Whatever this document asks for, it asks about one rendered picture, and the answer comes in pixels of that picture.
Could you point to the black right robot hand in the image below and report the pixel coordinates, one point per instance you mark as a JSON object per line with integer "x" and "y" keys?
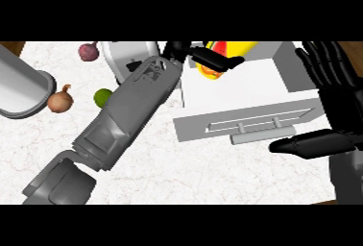
{"x": 340, "y": 105}

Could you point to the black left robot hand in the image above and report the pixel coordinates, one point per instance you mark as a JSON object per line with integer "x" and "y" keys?
{"x": 213, "y": 59}

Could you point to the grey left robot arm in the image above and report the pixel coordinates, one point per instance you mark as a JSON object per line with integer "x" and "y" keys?
{"x": 128, "y": 105}

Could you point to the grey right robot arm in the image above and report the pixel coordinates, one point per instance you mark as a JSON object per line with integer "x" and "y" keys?
{"x": 348, "y": 182}

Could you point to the white open drawer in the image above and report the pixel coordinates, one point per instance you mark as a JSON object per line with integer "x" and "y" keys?
{"x": 246, "y": 86}

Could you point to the grey drawer front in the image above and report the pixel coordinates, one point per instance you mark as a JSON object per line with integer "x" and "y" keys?
{"x": 194, "y": 128}

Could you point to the purple onion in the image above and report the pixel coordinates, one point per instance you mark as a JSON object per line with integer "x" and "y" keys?
{"x": 89, "y": 53}

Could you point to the green lime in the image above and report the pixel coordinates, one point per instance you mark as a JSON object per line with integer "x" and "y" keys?
{"x": 101, "y": 97}

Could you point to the brown onion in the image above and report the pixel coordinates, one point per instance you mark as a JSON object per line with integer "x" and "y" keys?
{"x": 60, "y": 102}

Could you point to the grey rounded appliance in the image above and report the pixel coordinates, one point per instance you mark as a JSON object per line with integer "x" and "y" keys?
{"x": 22, "y": 86}

